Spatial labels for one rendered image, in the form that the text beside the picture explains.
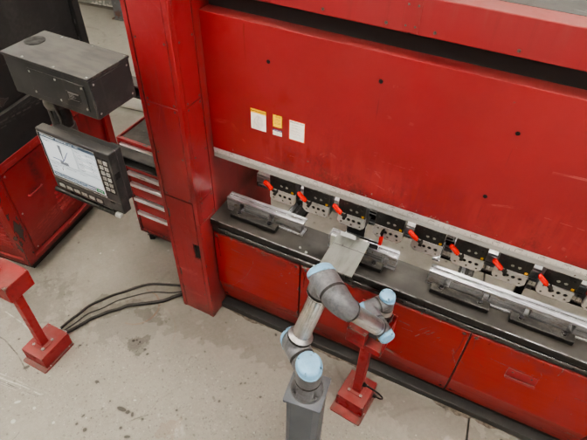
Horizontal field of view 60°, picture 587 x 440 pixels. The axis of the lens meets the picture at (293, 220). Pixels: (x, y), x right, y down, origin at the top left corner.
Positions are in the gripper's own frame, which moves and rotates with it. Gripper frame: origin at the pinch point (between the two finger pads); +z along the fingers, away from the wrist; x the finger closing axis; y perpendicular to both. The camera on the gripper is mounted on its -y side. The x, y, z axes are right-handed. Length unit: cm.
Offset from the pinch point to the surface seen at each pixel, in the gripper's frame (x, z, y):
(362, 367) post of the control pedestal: 4.4, 33.5, -3.4
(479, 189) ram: -18, -79, 41
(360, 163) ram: 35, -74, 35
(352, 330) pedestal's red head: 11.9, -3.3, -5.9
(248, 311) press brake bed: 96, 71, 9
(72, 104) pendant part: 141, -108, -30
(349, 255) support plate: 29.4, -24.1, 21.0
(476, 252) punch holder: -27, -44, 39
